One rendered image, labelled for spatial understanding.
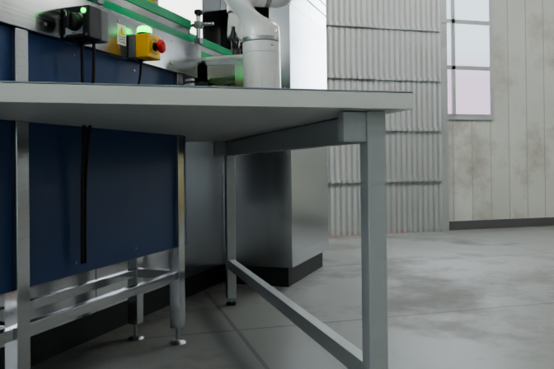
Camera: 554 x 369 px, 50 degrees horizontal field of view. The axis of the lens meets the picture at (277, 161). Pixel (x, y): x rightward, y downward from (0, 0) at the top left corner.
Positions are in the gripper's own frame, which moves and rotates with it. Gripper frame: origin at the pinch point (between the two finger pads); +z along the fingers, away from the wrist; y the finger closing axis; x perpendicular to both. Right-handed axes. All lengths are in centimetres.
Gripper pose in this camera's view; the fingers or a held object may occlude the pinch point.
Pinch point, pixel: (238, 55)
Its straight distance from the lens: 229.4
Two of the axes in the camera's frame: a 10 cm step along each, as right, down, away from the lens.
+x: 9.5, -0.1, -3.2
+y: -3.2, 0.0, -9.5
